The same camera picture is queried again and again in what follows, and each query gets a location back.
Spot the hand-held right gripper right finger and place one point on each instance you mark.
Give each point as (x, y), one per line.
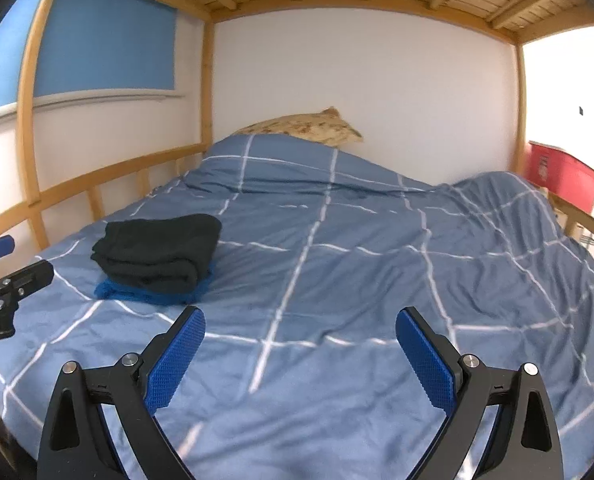
(427, 360)

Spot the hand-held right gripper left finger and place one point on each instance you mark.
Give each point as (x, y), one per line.
(174, 360)

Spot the blue garment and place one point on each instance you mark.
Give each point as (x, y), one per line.
(122, 291)

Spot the black pants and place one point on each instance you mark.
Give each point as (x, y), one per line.
(162, 250)

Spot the blue checked blanket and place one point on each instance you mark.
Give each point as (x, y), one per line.
(352, 270)

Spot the blue window blind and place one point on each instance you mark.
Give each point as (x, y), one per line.
(107, 40)

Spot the red storage box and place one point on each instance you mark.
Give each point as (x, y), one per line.
(567, 170)

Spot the beige patterned pillow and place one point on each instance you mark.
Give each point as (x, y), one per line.
(302, 127)

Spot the wooden bunk bed frame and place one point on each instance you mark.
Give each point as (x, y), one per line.
(29, 110)

